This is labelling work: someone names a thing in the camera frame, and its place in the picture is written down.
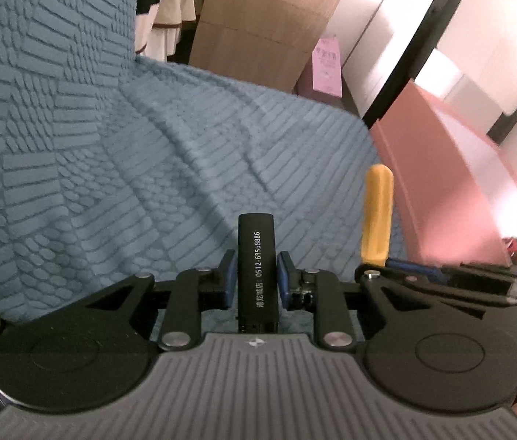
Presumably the black marker pen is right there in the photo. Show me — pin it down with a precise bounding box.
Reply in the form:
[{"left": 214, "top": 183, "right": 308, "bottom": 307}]
[{"left": 237, "top": 213, "right": 279, "bottom": 334}]

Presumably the yellow handle screwdriver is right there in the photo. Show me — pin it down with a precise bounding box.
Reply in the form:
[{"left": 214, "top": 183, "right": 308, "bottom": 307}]
[{"left": 361, "top": 164, "right": 395, "bottom": 266}]

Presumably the pink cardboard box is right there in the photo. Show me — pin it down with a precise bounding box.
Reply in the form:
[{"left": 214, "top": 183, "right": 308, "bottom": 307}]
[{"left": 370, "top": 81, "right": 517, "bottom": 265}]

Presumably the blue textured sofa chair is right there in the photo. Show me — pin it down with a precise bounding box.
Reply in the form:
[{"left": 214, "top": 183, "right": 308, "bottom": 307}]
[{"left": 0, "top": 0, "right": 377, "bottom": 322}]

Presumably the pink paper tag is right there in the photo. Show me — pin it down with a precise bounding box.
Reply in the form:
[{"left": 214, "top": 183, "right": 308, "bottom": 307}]
[{"left": 312, "top": 37, "right": 343, "bottom": 98}]

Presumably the wooden drawer cabinet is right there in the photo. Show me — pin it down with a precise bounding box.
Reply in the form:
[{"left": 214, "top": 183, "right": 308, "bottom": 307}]
[{"left": 189, "top": 0, "right": 341, "bottom": 92}]

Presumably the striped bed cover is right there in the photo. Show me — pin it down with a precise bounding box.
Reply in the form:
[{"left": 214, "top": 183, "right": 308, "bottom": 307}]
[{"left": 134, "top": 0, "right": 203, "bottom": 62}]

